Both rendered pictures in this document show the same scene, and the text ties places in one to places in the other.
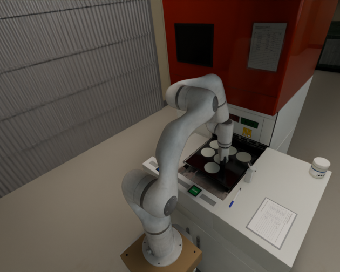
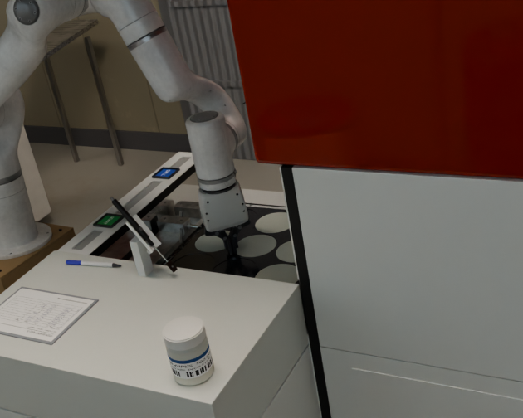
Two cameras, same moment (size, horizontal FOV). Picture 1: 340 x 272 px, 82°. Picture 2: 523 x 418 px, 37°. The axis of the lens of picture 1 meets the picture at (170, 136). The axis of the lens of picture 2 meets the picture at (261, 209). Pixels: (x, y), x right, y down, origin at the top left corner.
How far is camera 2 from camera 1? 1.91 m
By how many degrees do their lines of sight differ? 61
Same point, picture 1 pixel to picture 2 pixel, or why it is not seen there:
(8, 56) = not seen: outside the picture
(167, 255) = not seen: outside the picture
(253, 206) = (71, 289)
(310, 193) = (116, 362)
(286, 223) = (28, 331)
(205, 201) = (85, 240)
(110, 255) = not seen: hidden behind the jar
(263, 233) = (7, 306)
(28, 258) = not seen: hidden behind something
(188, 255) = not seen: outside the picture
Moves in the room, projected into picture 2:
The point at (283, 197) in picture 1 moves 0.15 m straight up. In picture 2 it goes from (100, 323) to (79, 257)
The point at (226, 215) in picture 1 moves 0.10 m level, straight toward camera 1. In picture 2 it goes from (49, 264) to (7, 269)
